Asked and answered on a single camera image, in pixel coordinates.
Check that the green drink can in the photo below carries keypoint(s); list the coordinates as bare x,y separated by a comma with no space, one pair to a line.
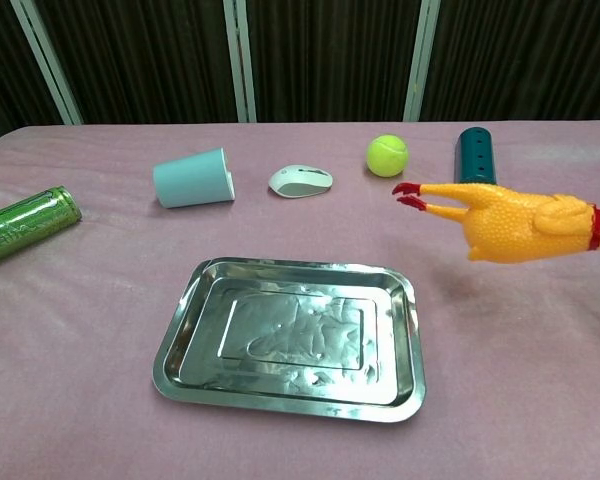
25,225

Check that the stainless steel rectangular tray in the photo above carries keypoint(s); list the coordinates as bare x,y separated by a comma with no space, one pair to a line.
290,340

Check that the yellow-green tennis ball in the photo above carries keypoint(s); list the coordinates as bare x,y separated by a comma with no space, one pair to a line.
387,155

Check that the grey aluminium partition post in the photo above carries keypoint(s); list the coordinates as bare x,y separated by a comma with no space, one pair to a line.
240,60
47,60
421,60

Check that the pink fleece table cloth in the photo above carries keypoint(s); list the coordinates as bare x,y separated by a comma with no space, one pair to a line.
80,350

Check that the dark teal cylindrical holder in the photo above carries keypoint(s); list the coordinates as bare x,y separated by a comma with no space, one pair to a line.
475,155

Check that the light blue plastic cup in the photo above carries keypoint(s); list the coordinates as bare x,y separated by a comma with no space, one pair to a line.
192,177

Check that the yellow rubber chicken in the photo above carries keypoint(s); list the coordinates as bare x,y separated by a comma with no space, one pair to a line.
510,225

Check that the white computer mouse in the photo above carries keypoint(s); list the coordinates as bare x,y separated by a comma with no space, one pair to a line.
300,181

